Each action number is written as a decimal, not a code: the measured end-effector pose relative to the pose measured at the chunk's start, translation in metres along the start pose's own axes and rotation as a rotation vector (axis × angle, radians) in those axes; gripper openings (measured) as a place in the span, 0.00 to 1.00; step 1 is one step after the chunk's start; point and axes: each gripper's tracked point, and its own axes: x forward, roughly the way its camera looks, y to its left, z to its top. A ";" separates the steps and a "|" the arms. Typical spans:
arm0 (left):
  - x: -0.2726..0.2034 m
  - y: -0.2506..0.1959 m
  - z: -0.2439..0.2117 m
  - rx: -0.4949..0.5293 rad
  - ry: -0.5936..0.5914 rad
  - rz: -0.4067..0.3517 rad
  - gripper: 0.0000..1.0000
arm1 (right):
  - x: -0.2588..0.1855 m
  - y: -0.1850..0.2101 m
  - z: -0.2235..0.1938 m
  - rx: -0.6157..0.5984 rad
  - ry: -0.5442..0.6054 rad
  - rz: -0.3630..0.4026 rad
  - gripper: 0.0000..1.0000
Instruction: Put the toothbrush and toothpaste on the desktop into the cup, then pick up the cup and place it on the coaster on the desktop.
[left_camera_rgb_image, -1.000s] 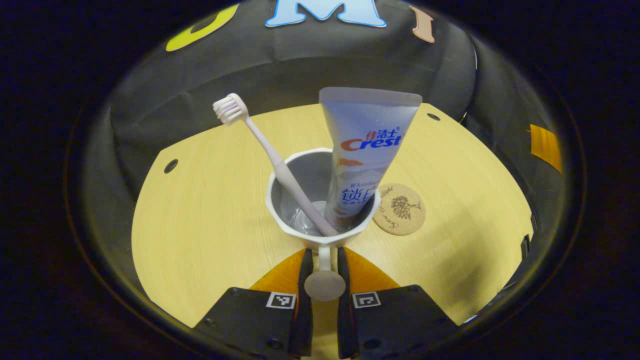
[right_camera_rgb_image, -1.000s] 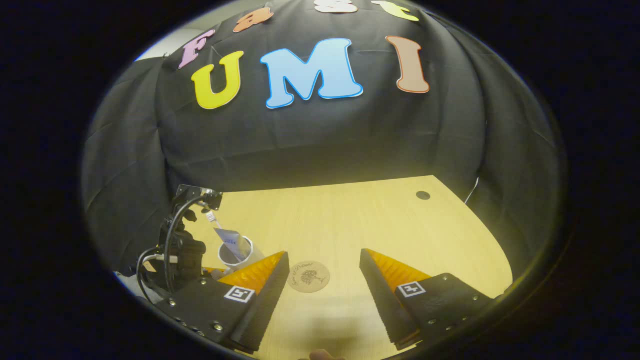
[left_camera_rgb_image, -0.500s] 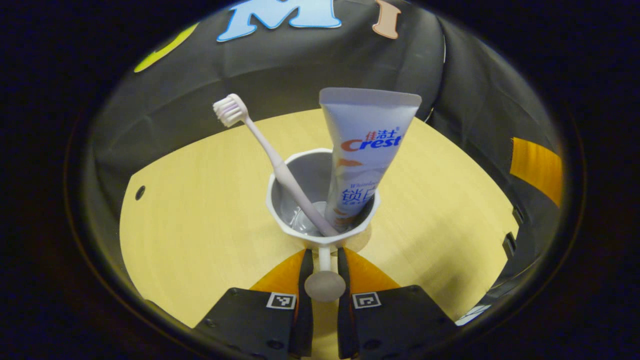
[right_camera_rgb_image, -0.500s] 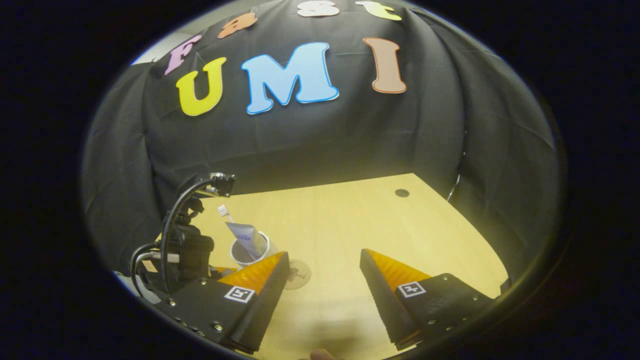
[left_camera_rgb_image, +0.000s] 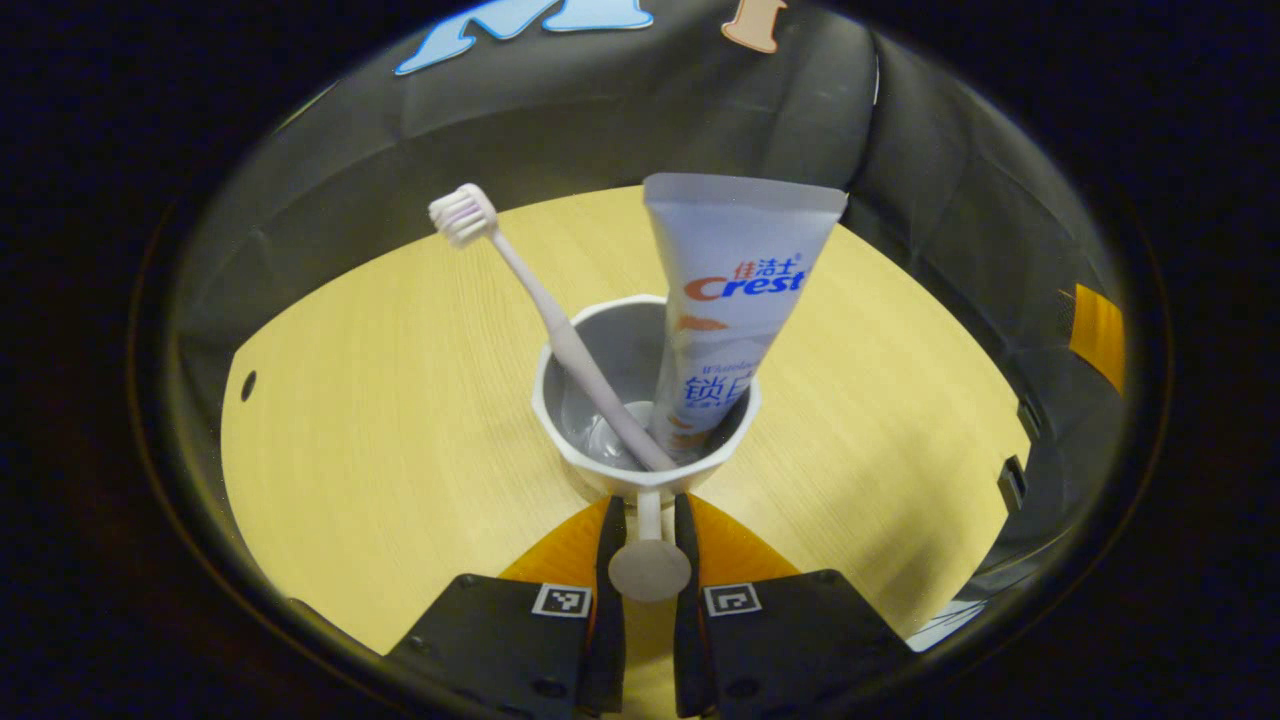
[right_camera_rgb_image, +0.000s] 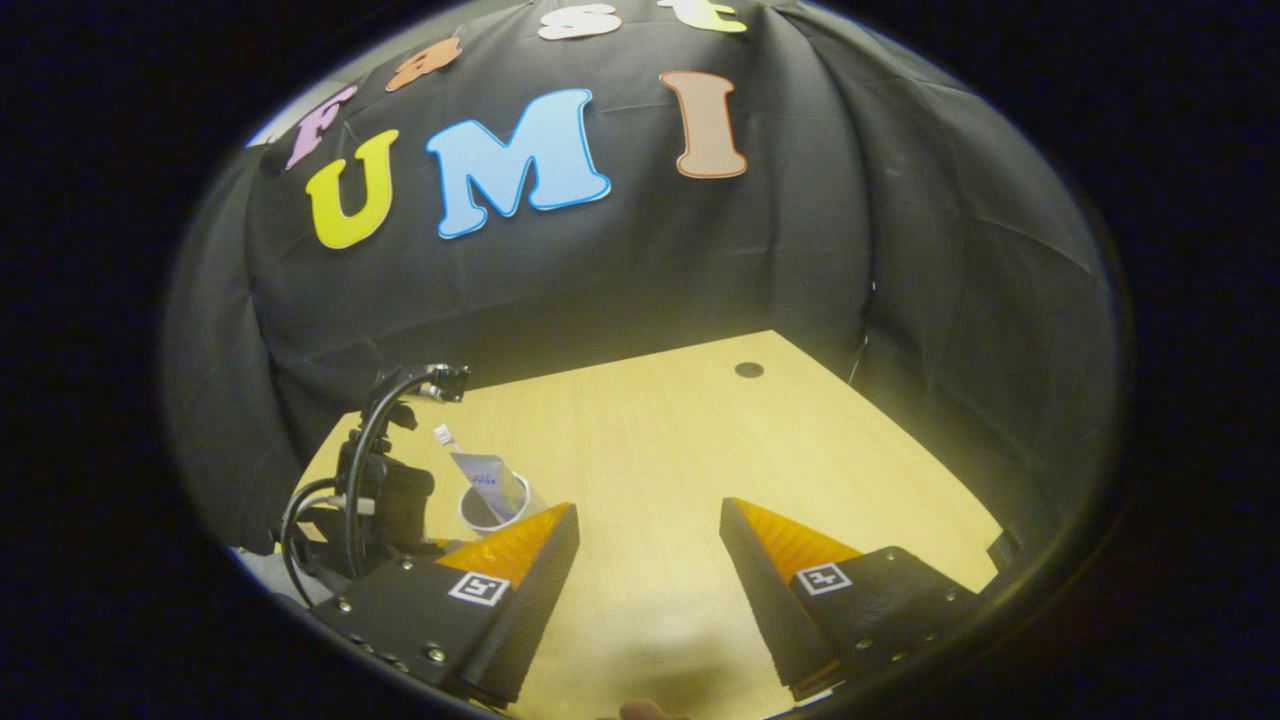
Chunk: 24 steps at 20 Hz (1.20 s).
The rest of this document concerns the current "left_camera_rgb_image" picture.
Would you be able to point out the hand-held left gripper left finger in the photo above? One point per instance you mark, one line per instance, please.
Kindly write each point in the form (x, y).
(612, 600)

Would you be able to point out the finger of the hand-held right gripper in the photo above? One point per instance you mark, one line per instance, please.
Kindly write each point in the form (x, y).
(1098, 335)

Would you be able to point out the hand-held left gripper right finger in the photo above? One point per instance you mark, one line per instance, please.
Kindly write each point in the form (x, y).
(686, 620)

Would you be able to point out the white toothbrush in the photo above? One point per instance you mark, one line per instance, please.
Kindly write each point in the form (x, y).
(560, 330)

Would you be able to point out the white toothpaste tube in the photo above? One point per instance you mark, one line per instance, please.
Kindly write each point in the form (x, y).
(730, 250)

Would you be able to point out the black backdrop cloth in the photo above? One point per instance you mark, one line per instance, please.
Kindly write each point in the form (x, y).
(600, 120)

